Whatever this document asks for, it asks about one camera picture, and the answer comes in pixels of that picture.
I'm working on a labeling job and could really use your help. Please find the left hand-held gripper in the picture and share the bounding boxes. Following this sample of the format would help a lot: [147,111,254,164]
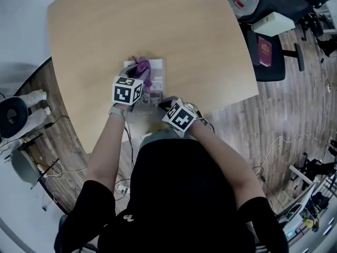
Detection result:
[112,64,153,106]

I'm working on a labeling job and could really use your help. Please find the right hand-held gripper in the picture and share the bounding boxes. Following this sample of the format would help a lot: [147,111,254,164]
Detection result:
[157,96,202,134]

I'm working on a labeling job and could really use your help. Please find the purple cloth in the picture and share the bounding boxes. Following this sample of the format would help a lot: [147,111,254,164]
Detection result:
[131,56,154,92]

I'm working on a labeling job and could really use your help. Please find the grey book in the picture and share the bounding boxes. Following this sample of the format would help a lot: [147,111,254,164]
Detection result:
[123,59,168,123]

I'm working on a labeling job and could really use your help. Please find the person's left forearm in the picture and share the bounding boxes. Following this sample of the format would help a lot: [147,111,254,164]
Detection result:
[85,114,126,192]

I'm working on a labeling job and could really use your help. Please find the person's right forearm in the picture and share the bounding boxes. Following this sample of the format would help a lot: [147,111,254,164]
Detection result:
[188,121,266,210]

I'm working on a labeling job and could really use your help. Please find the red booklet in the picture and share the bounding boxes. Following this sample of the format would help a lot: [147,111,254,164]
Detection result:
[256,35,273,67]

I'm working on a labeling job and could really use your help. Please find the person's grey trousers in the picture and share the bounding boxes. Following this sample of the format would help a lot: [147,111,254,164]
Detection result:
[139,129,198,145]

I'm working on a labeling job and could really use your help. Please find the person's black shirt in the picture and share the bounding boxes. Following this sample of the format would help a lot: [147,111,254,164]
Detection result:
[54,138,289,253]

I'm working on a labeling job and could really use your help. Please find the black mesh office chair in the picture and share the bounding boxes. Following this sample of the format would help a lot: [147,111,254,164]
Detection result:
[238,0,330,82]

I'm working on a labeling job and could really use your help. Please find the large clear water jug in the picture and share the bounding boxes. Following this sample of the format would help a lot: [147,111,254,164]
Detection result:
[228,0,264,17]

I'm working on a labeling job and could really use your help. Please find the white box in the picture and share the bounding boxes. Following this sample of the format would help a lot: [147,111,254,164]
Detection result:
[250,11,295,37]

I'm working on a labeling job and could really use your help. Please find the grey chair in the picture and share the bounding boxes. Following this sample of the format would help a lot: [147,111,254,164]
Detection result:
[10,149,41,189]

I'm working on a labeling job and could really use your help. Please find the black tripod equipment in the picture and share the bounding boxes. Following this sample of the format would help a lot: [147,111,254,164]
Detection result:
[289,151,337,192]

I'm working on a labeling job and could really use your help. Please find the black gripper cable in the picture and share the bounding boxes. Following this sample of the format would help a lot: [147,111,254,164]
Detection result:
[125,120,135,168]

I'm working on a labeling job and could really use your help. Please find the white floor cable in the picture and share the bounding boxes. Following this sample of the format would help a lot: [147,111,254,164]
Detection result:
[251,133,316,173]

